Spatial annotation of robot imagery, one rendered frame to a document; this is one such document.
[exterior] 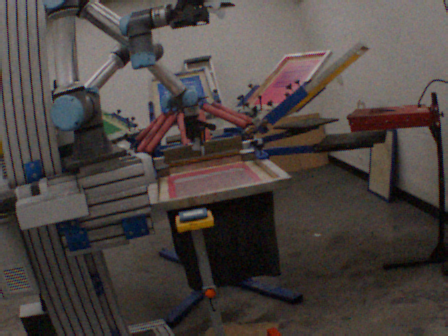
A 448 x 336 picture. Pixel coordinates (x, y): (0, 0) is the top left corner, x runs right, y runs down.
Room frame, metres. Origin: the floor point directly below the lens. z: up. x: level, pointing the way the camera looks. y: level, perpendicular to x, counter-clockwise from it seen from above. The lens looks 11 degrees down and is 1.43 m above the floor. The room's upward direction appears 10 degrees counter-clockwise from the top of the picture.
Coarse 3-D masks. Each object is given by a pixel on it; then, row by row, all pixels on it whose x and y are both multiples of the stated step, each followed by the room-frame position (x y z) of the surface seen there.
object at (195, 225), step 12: (180, 228) 1.62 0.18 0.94; (192, 228) 1.62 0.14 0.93; (204, 240) 1.67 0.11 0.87; (204, 252) 1.67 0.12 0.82; (204, 264) 1.67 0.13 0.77; (204, 276) 1.67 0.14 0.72; (204, 288) 1.66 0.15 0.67; (216, 300) 1.67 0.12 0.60; (216, 312) 1.67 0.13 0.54; (216, 324) 1.67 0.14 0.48
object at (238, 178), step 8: (216, 168) 2.55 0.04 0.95; (224, 168) 2.51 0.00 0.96; (248, 168) 2.40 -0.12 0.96; (216, 176) 2.34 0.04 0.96; (224, 176) 2.31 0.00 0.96; (232, 176) 2.28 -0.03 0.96; (240, 176) 2.25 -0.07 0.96; (248, 176) 2.22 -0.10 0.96; (256, 176) 2.19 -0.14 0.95; (216, 184) 2.16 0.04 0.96; (224, 184) 2.14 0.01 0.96; (232, 184) 2.11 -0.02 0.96; (240, 184) 2.09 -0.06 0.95
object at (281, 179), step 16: (224, 160) 2.63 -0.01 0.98; (240, 160) 2.64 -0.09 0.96; (256, 160) 2.48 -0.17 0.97; (272, 176) 2.11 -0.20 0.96; (288, 176) 1.92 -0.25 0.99; (208, 192) 1.89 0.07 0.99; (224, 192) 1.87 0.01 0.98; (240, 192) 1.88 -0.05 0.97; (256, 192) 1.89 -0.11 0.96; (160, 208) 1.85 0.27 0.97; (176, 208) 1.86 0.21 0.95
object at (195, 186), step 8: (168, 176) 2.54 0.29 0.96; (176, 176) 2.52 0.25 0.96; (184, 176) 2.48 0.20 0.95; (208, 176) 2.37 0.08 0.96; (168, 184) 2.34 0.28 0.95; (176, 184) 2.31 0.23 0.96; (184, 184) 2.28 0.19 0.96; (192, 184) 2.25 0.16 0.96; (200, 184) 2.22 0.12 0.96; (208, 184) 2.19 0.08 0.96; (168, 192) 2.17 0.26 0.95; (176, 192) 2.14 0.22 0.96; (184, 192) 2.11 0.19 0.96; (192, 192) 2.09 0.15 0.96; (200, 192) 2.06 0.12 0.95
